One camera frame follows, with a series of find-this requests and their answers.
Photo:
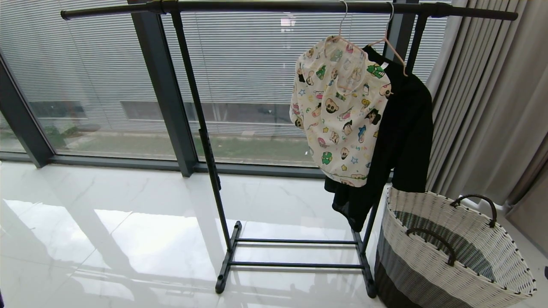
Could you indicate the cream printed garment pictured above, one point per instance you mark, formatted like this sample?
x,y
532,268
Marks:
x,y
338,119

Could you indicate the black garment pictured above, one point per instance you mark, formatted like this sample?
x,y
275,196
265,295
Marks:
x,y
402,149

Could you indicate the pink clothes hanger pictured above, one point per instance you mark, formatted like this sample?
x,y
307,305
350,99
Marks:
x,y
391,38
341,25

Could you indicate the black clothes rack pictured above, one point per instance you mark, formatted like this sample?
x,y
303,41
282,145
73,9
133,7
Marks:
x,y
299,6

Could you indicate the white laundry basket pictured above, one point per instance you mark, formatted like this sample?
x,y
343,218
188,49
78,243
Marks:
x,y
449,256

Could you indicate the window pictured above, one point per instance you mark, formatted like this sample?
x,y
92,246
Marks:
x,y
214,85

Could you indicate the beige curtain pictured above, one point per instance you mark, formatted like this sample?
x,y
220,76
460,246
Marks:
x,y
492,107

